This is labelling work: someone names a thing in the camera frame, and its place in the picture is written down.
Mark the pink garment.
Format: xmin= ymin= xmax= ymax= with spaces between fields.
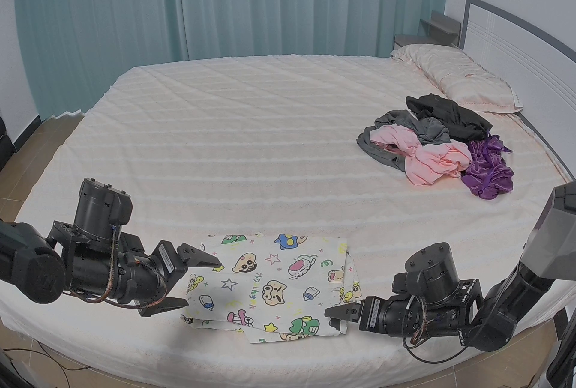
xmin=369 ymin=125 xmax=472 ymax=186

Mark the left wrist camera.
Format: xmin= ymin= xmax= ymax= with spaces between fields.
xmin=49 ymin=220 xmax=93 ymax=263

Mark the black cable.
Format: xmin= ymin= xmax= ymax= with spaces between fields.
xmin=402 ymin=323 xmax=471 ymax=363
xmin=0 ymin=341 xmax=93 ymax=373

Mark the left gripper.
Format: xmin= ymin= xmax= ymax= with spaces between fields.
xmin=115 ymin=239 xmax=225 ymax=318

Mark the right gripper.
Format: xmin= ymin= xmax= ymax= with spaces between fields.
xmin=324 ymin=295 xmax=412 ymax=336

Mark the black garment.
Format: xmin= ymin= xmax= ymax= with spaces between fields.
xmin=405 ymin=93 xmax=493 ymax=142

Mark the dark grey garment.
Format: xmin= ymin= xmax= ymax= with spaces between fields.
xmin=357 ymin=109 xmax=451 ymax=172

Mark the purple garment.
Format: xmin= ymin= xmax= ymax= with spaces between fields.
xmin=461 ymin=134 xmax=515 ymax=200

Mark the cream pillow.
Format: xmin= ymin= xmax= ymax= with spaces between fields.
xmin=390 ymin=43 xmax=525 ymax=112

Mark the white printed pyjama top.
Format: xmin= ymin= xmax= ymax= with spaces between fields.
xmin=181 ymin=232 xmax=363 ymax=344

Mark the grey bedside table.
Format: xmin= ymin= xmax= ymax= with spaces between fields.
xmin=394 ymin=10 xmax=462 ymax=49

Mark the bed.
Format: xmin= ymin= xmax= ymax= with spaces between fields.
xmin=0 ymin=0 xmax=576 ymax=388

